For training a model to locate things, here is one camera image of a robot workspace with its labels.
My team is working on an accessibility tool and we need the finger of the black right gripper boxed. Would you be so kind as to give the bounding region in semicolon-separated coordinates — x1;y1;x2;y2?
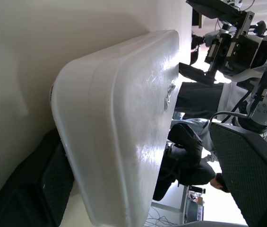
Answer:
186;0;241;20
179;62;217;87

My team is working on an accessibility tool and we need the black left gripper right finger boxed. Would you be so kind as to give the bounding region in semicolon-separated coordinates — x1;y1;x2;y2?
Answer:
208;122;267;227

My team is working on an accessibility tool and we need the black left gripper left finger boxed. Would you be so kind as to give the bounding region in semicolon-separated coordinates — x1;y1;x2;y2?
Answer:
0;129;75;227

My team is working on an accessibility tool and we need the white plastic box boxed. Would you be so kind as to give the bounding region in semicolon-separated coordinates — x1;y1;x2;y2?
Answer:
49;29;180;227

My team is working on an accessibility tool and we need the person in dark trousers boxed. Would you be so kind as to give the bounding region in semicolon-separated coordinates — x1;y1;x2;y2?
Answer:
173;81;225;119

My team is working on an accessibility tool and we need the cluttered background desk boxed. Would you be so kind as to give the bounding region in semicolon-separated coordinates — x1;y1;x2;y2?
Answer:
182;185;206;224

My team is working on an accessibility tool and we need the person in black jacket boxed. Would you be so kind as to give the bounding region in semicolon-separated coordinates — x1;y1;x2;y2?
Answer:
152;122;230;202

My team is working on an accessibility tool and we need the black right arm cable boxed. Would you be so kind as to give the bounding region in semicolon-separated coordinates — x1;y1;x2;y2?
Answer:
210;70;267;123

